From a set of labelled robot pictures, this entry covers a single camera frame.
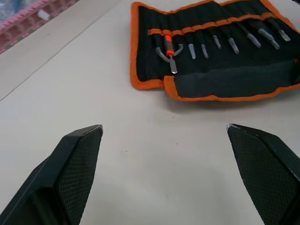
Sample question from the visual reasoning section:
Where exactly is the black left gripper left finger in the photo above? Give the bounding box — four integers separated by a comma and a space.
0, 124, 104, 225

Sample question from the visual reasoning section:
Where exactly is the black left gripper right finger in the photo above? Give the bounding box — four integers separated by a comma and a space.
226, 123, 300, 225

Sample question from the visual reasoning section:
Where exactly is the black orange-trimmed tool roll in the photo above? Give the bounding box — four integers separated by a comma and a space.
129, 0, 300, 103

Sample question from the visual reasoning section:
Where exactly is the black tool with gray tip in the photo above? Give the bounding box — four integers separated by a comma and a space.
185, 32, 197, 60
221, 24, 240, 55
252, 20, 281, 51
208, 27, 222, 50
267, 17, 292, 43
199, 32, 210, 59
236, 22, 262, 49

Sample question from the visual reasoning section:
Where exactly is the gray curved metal tool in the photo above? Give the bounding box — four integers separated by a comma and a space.
155, 43, 185, 64

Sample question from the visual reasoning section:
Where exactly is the small white piece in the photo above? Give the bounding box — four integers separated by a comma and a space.
37, 9, 50, 20

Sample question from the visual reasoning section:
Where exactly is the plastic bag of blue parts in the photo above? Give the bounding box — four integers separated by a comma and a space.
0, 0, 45, 23

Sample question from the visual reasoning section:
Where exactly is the orange handled tool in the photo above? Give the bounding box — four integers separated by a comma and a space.
164, 34, 179, 75

